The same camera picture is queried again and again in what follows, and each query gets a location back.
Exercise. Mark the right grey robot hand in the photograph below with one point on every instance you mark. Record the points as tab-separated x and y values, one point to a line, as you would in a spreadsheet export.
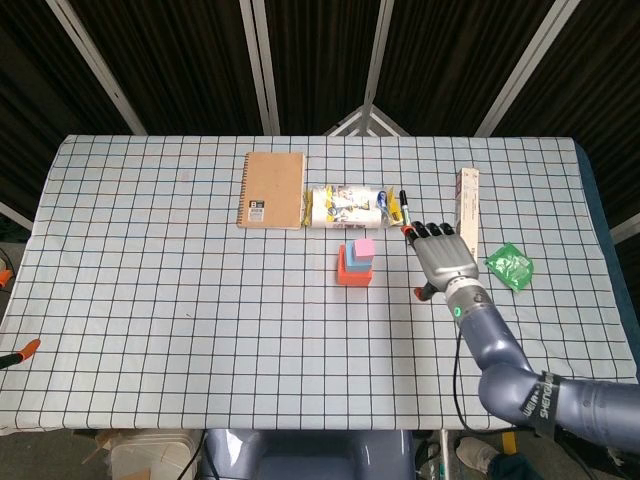
445	260

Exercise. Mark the pink foam cube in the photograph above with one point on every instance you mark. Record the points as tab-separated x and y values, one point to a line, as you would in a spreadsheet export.
365	247

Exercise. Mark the light blue foam cube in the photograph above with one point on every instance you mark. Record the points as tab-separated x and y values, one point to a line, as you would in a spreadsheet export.
356	266

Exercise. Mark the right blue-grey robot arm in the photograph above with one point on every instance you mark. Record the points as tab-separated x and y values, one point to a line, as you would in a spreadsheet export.
500	350

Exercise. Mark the orange cube block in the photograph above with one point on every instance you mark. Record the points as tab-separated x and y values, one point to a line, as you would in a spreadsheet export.
352	280

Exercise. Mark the long white carton box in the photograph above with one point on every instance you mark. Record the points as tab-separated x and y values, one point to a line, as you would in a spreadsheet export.
469	205

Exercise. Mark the green sachet packet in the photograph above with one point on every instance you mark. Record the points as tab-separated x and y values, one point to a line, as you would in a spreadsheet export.
510	265

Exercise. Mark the green marker pen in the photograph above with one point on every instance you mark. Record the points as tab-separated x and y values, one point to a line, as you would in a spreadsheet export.
405	207

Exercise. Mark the white triangular screen foot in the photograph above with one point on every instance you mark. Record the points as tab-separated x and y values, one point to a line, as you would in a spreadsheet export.
368	114

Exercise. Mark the brown spiral notebook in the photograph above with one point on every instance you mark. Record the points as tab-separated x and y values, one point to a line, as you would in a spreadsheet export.
272	185

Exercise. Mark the white shoe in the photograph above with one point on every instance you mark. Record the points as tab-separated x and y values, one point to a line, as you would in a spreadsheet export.
475	452

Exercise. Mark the blue-grey robot torso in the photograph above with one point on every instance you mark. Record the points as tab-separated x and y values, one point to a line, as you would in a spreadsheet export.
310	455

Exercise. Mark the checked light blue tablecloth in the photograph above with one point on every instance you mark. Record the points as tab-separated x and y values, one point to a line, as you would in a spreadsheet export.
150	300

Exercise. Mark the white plastic bin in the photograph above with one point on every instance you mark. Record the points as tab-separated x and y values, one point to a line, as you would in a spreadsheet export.
150	450

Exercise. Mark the white screen frame post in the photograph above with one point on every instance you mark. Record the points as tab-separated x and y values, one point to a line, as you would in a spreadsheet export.
12	215
98	65
526	65
378	50
627	227
261	65

